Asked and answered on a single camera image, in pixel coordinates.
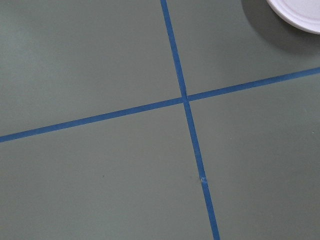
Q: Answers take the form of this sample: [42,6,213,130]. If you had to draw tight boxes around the light green plate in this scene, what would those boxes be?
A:
[266,0,320,35]

